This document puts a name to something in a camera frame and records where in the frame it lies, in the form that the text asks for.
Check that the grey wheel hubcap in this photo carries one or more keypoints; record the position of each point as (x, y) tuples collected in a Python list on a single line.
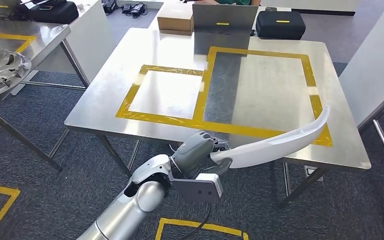
[(3, 73)]

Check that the white panel table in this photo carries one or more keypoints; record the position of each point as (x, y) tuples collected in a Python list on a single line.
[(371, 59)]

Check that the small yellow tape rectangle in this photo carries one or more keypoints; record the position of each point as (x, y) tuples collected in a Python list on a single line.
[(152, 117)]

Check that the black bag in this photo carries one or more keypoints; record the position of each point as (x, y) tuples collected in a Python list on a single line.
[(53, 13)]

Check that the large yellow tape rectangle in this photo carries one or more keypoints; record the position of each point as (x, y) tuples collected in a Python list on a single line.
[(261, 53)]

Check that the brown cardboard box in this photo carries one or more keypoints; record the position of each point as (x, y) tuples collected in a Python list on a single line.
[(175, 20)]

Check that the yellow table tape strip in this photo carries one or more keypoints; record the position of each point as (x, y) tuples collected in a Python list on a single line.
[(10, 36)]

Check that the stainless steel workbench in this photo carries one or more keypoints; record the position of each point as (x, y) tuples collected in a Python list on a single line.
[(112, 99)]

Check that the white curved plastic car part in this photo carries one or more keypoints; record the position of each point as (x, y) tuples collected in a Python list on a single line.
[(278, 147)]

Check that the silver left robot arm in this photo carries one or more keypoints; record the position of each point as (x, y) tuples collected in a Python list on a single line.
[(129, 208)]

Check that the yellow floor tape square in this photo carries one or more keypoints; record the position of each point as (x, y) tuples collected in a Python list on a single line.
[(0, 190), (195, 224)]

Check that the white counter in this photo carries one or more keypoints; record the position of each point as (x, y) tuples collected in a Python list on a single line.
[(79, 43)]

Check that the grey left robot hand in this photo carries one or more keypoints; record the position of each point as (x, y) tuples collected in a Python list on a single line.
[(192, 155)]

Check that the black carry case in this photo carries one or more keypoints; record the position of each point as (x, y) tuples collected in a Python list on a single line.
[(279, 28)]

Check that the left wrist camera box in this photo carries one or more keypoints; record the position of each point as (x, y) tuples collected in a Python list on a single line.
[(195, 190)]

